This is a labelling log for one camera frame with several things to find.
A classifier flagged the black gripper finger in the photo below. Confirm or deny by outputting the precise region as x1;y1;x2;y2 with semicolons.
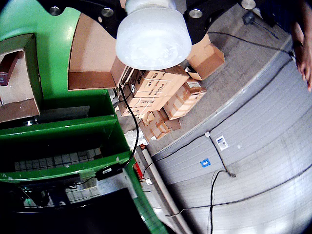
182;0;259;44
41;0;126;39

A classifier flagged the white bottle with teal label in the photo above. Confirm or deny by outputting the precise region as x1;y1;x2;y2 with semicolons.
115;0;193;71

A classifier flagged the bare left forearm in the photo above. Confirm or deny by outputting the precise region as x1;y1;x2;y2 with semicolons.
300;0;312;49

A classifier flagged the open brown cardboard box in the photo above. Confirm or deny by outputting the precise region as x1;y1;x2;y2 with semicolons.
67;12;127;91

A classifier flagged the printed brown cardboard box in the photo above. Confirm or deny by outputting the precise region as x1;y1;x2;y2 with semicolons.
117;64;191;117

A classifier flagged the taped brown cardboard box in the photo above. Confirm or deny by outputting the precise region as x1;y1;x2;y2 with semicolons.
162;80;207;120

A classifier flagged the shallow cardboard tray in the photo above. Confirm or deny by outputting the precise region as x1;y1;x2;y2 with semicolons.
0;33;44;124

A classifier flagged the small brown cardboard boxes pile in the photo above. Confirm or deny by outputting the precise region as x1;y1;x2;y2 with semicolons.
138;109;182;142

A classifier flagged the small red item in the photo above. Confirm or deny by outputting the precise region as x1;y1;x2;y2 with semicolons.
133;160;144;182

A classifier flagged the person's left hand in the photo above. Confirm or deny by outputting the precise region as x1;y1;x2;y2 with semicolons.
291;21;312;92

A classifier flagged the black floor stand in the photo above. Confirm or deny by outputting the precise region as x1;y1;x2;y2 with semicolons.
242;11;280;39

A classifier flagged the dark red carton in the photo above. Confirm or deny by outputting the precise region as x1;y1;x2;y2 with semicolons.
0;50;25;87

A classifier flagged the green metal shelf unit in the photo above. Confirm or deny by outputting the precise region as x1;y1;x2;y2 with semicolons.
0;89;169;234

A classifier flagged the black power adapter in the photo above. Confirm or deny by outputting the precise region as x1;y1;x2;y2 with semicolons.
95;165;124;181

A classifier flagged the long white pipe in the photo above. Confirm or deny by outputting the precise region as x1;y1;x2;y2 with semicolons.
142;148;194;234

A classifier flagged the black monitor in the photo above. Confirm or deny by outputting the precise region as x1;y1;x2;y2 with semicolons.
0;187;152;234

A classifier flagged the black cable over boxes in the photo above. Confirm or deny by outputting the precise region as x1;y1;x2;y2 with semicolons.
118;82;140;171

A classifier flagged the white and blue wall label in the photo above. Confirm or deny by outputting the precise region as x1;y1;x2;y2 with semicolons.
215;136;230;152

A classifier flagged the blue square wall sign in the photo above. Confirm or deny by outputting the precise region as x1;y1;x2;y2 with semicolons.
199;157;212;169

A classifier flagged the black wall cable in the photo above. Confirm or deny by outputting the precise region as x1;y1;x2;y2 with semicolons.
204;131;236;234

